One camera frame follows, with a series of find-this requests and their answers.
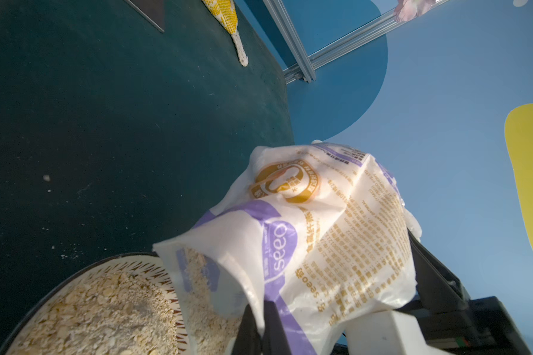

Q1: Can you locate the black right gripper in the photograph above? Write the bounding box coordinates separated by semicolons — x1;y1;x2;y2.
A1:
332;230;532;355

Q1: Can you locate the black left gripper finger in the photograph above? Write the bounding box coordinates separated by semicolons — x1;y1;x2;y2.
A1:
230;301;291;355

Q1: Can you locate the white purple oats bag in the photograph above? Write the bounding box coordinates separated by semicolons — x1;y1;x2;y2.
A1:
154;142;417;354

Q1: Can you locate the pink blossom artificial tree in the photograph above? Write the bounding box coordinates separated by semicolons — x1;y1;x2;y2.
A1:
123;0;438;34

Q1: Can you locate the yellow hand-shaped toy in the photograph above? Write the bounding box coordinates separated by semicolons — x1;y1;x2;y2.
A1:
202;0;249;67

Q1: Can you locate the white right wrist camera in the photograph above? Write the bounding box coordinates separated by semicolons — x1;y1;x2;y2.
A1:
346;311;446;355

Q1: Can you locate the aluminium right frame post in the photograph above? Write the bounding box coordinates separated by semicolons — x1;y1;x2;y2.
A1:
264;0;316;83

